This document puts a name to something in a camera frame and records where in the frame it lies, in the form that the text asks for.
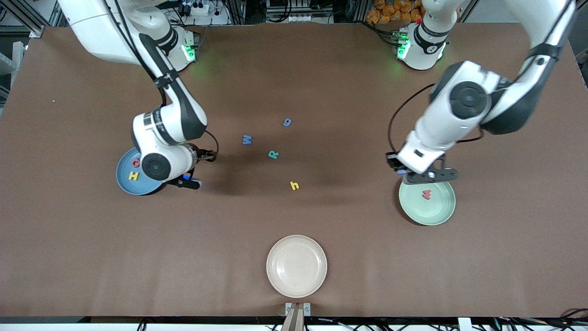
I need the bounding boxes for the green plate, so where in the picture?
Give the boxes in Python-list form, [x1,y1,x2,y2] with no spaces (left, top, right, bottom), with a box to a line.
[398,177,456,226]

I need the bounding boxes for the blue plate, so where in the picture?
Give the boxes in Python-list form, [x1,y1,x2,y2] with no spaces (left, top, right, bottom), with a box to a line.
[116,146,168,196]

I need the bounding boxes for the beige plate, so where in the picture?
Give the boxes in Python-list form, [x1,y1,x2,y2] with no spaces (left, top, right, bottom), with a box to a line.
[266,235,328,298]

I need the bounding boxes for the brown table mat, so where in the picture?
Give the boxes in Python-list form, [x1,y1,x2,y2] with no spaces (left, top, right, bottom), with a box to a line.
[0,22,588,319]

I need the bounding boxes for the white power strip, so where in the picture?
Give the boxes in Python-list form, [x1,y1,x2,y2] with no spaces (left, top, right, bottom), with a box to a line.
[179,1,211,17]

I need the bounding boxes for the orange snack bags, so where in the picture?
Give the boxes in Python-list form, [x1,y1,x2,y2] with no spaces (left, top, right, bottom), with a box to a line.
[366,0,424,24]

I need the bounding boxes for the electronics rack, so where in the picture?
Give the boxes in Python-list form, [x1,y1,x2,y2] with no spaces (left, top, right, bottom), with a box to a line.
[266,0,334,23]

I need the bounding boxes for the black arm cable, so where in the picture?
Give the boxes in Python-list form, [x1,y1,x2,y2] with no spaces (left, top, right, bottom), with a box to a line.
[387,0,577,157]
[106,0,220,160]

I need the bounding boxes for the metal camera stand bracket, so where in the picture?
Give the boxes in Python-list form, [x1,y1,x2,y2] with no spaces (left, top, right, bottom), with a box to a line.
[281,302,311,331]

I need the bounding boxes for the aluminium frame profile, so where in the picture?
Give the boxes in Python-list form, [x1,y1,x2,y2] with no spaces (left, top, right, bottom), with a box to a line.
[11,0,60,38]

